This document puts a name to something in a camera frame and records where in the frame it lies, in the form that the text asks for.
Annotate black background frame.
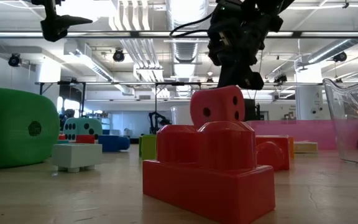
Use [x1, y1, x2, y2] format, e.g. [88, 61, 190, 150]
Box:
[35, 80, 202, 119]

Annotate pale teal small brick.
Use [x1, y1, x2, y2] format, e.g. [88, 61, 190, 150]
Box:
[51, 142, 103, 174]

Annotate black overhead light bar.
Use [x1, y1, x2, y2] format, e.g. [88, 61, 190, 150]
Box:
[0, 29, 358, 39]

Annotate white rectangular air duct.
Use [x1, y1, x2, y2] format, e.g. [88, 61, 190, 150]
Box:
[63, 40, 135, 96]

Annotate tan box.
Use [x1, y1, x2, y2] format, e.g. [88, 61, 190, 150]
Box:
[293, 141, 319, 154]

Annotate orange block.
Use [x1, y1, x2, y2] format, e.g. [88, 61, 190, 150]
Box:
[288, 136, 295, 159]

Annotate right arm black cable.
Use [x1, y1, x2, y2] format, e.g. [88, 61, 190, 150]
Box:
[169, 12, 213, 37]

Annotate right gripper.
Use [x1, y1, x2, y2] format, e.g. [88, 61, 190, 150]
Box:
[206, 0, 295, 91]

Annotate green small brick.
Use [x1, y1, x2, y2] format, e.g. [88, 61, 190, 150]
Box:
[138, 134, 157, 161]

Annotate silver slanted ceiling duct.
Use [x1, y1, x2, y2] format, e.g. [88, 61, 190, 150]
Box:
[306, 18, 358, 65]

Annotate clear plastic bin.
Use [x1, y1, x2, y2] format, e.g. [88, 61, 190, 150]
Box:
[322, 77, 358, 167]

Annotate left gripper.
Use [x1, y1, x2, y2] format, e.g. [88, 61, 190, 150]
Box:
[31, 0, 94, 43]

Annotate blue two-stud brick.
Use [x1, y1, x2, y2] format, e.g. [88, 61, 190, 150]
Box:
[98, 134, 131, 153]

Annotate red two-stud brick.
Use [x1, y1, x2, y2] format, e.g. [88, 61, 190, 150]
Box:
[142, 120, 277, 224]
[255, 134, 291, 172]

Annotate silver round ceiling duct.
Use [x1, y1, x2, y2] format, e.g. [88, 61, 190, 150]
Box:
[165, 0, 210, 98]

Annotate teal foam die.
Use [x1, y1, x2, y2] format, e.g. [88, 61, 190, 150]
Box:
[62, 117, 103, 141]

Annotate white plastic cup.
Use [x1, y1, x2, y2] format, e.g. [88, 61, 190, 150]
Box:
[170, 105, 193, 126]

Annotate black monitor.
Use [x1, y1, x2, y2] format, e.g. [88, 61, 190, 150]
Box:
[244, 98, 257, 121]

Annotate white column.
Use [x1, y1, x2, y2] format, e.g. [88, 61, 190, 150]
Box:
[295, 63, 324, 121]

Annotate green foam die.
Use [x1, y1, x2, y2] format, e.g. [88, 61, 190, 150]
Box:
[0, 86, 61, 170]

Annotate pink plastic bin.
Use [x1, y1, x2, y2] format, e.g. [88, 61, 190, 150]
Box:
[246, 119, 358, 151]

